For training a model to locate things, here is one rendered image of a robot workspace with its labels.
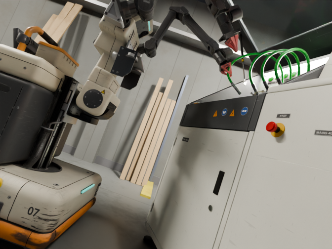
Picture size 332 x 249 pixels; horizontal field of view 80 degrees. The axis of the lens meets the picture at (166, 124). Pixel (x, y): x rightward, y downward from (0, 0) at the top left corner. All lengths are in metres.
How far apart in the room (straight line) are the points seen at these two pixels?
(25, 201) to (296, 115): 1.06
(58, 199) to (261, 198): 0.78
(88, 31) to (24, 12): 1.11
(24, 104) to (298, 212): 1.10
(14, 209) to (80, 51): 2.99
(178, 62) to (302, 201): 3.00
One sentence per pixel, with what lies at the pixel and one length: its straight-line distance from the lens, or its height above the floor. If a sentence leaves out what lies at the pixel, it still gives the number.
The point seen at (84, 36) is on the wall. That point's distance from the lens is 3.82.
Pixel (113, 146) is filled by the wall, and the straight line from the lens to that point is 3.23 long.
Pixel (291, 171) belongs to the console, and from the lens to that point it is 0.70.
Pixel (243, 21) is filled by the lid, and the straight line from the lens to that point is 1.78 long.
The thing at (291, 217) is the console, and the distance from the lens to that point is 0.68.
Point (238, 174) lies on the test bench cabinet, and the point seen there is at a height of 0.61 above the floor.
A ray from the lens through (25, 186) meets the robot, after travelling 1.04.
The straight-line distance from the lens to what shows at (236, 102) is 0.99.
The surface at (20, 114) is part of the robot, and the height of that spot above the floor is 0.53.
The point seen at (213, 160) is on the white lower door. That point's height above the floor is 0.63.
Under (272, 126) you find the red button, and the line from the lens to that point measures 0.74.
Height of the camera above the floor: 0.62
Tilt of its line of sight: 6 degrees up
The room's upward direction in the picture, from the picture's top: 20 degrees clockwise
